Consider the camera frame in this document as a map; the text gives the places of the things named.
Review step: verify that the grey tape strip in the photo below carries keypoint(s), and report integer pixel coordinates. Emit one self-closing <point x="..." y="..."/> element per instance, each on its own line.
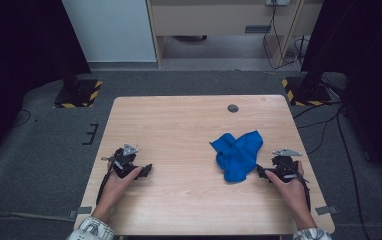
<point x="84" y="210"/>
<point x="325" y="210"/>

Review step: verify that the white panel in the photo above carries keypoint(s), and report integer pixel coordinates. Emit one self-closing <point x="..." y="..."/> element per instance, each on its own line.
<point x="112" y="30"/>

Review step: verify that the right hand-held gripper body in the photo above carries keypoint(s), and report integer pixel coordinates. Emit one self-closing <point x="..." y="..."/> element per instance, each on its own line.
<point x="284" y="166"/>

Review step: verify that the grey round table grommet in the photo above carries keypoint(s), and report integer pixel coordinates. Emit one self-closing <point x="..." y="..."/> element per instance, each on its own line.
<point x="233" y="108"/>

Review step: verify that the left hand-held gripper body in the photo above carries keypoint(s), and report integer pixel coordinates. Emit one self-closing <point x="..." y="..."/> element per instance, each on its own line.
<point x="124" y="163"/>

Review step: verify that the black tape floor mark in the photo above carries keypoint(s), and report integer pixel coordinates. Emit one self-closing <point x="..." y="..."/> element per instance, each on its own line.
<point x="93" y="134"/>

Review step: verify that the person's right hand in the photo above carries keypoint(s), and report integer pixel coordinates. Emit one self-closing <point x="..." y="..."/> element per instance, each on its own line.
<point x="290" y="193"/>

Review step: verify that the blue cloth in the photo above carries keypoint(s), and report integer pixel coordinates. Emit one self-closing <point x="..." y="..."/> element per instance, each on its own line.
<point x="239" y="156"/>

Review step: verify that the black curtain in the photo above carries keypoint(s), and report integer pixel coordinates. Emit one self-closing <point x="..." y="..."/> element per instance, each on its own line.
<point x="372" y="50"/>
<point x="12" y="50"/>

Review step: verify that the white power strip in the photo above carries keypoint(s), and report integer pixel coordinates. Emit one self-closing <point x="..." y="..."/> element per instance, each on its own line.
<point x="278" y="2"/>

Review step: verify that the grey rectangular cabinet plate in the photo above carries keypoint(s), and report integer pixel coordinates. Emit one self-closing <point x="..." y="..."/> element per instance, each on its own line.
<point x="257" y="29"/>

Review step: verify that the person's left hand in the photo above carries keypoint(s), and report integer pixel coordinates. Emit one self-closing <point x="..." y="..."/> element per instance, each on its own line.
<point x="115" y="190"/>

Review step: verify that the black stand with striped base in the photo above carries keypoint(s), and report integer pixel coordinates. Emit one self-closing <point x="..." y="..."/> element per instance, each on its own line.
<point x="79" y="95"/>
<point x="307" y="96"/>

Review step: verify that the light wooden cabinet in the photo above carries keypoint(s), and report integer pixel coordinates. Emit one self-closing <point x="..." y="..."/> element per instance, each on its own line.
<point x="212" y="20"/>

